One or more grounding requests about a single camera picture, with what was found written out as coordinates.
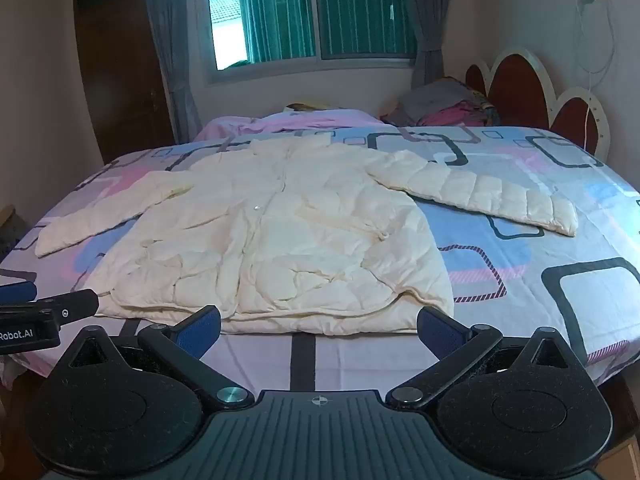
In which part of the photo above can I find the red and white headboard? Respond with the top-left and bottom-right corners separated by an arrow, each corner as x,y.
465,46 -> 612,157

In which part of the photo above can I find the grey pillow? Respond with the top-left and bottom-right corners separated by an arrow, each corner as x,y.
381,76 -> 483,127

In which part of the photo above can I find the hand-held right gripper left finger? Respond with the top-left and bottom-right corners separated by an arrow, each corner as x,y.
65,305 -> 256,408

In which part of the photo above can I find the window with green blinds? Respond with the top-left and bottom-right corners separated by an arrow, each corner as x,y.
200,0 -> 422,87

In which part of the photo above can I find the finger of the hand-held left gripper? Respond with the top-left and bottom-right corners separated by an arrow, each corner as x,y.
30,289 -> 99,325
0,281 -> 39,307

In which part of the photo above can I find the cream white puffer jacket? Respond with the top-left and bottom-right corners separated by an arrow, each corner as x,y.
35,132 -> 579,336

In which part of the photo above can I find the brown wooden door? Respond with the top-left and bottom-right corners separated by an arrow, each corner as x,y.
73,0 -> 177,166

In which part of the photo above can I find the white charging cable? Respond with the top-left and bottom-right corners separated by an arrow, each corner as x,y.
570,0 -> 620,152

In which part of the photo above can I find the bed with patterned sheet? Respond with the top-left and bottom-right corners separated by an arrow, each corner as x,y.
0,110 -> 640,397

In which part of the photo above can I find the grey curtain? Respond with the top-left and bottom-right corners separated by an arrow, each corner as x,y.
141,0 -> 203,144
400,0 -> 455,90

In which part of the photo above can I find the pile of pink clothes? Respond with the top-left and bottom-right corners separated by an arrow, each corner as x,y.
417,99 -> 502,128

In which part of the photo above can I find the pink blanket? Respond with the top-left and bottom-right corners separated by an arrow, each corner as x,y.
192,108 -> 396,142

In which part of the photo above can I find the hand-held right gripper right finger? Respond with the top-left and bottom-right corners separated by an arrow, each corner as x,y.
386,306 -> 578,409

